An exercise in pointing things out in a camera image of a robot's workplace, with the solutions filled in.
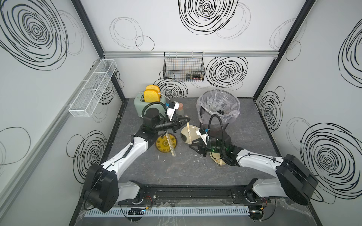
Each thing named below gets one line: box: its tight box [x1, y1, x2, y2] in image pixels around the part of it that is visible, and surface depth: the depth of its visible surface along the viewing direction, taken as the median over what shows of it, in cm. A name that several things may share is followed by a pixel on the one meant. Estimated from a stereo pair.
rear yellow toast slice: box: [145, 84, 161, 93], surface depth 98 cm
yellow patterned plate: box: [155, 134, 177, 153], surface depth 95 cm
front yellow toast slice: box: [143, 89, 161, 103], surface depth 97 cm
